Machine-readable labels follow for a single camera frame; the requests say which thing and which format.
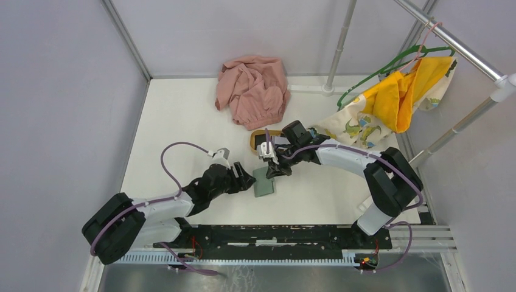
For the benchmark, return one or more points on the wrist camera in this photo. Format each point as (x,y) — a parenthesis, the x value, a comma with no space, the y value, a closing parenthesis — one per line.
(266,152)
(220,157)

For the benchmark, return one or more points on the metal clothes rack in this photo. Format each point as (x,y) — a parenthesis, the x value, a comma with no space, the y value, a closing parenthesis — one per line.
(505,83)

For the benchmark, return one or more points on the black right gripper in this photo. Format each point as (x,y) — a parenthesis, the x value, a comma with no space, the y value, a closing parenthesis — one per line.
(272,171)

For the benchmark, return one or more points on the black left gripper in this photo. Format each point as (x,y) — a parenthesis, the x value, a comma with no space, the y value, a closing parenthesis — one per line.
(243,182)

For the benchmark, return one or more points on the green leather card holder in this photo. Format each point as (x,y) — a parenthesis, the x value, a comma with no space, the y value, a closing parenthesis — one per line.
(263,186)

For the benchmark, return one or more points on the pink crumpled cloth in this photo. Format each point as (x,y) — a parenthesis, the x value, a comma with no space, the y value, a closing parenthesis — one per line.
(255,90)

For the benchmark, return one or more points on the tan oval tray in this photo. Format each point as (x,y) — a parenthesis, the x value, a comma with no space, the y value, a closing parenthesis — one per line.
(272,133)

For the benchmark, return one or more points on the black card in tray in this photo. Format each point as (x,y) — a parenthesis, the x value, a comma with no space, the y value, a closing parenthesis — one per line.
(259,139)

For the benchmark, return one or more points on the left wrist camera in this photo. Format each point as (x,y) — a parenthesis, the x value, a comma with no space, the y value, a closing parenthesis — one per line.
(220,157)

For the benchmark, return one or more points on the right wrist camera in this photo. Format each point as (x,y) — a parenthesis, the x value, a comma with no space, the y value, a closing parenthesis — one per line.
(266,152)

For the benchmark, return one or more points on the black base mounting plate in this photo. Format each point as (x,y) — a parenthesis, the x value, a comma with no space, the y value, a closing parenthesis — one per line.
(277,242)

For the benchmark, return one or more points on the dinosaur print yellow garment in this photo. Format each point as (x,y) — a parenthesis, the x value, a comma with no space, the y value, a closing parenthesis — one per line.
(388,107)

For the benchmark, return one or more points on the pink clothes hanger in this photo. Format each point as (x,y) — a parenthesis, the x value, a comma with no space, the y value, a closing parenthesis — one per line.
(419,51)

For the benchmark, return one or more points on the green clothes hanger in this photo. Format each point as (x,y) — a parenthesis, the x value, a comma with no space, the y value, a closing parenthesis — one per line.
(393,65)

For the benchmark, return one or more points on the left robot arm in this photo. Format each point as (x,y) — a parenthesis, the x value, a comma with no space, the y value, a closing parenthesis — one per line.
(123,224)

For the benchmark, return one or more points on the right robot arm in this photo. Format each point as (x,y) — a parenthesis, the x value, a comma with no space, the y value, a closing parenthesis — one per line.
(393,184)

